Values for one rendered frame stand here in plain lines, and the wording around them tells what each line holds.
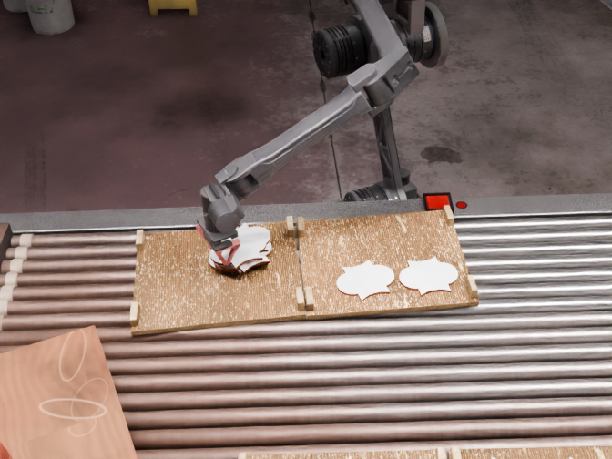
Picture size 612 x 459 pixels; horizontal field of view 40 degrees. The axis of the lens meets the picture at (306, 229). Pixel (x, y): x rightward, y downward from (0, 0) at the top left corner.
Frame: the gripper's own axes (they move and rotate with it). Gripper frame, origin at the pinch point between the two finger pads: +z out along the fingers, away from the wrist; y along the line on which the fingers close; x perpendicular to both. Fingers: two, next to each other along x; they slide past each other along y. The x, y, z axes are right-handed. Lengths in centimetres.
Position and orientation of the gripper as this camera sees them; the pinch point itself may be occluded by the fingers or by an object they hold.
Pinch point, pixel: (219, 253)
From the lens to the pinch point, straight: 208.7
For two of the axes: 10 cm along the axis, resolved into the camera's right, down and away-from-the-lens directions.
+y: 5.1, 5.5, -6.7
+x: 8.6, -3.4, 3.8
